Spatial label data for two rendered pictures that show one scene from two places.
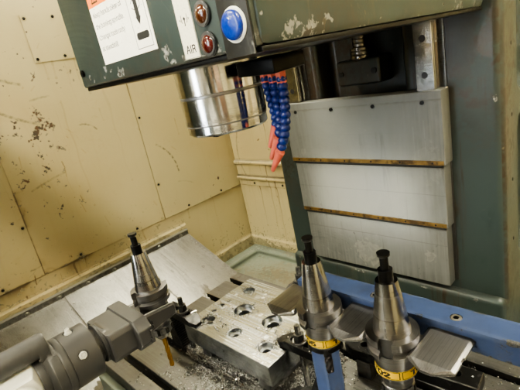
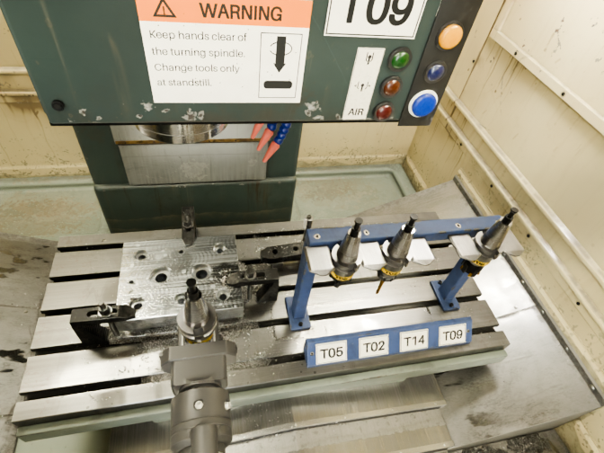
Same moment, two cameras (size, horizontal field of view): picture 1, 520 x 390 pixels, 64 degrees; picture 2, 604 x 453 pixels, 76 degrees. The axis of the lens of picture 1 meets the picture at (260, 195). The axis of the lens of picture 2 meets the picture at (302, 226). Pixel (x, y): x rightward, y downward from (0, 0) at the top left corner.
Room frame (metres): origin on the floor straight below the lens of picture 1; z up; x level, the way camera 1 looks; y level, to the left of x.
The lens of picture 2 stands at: (0.40, 0.44, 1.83)
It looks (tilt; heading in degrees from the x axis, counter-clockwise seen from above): 48 degrees down; 293
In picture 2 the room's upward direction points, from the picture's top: 10 degrees clockwise
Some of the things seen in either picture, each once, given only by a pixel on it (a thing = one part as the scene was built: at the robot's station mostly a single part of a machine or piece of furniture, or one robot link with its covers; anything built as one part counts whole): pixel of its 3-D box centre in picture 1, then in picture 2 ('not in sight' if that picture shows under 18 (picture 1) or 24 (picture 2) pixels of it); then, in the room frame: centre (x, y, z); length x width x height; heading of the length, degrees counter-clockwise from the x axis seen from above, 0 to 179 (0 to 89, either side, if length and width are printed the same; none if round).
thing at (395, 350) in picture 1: (392, 336); (395, 253); (0.42, -0.12, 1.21); 0.06 x 0.06 x 0.03
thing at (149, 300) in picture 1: (150, 293); (197, 320); (0.65, 0.22, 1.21); 0.06 x 0.06 x 0.03
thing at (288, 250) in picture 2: (408, 371); (304, 253); (0.66, -0.21, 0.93); 0.26 x 0.05 x 0.06; 47
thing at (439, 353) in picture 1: (438, 353); (420, 252); (0.38, -0.16, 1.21); 0.07 x 0.05 x 0.01; 132
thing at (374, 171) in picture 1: (365, 187); (193, 115); (1.12, -0.30, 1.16); 0.48 x 0.05 x 0.51; 42
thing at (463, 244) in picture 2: not in sight; (466, 247); (0.30, -0.23, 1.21); 0.07 x 0.05 x 0.01; 132
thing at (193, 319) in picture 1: (185, 322); (106, 320); (0.92, 0.25, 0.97); 0.13 x 0.03 x 0.15; 42
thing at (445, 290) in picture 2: not in sight; (466, 266); (0.25, -0.35, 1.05); 0.10 x 0.05 x 0.30; 132
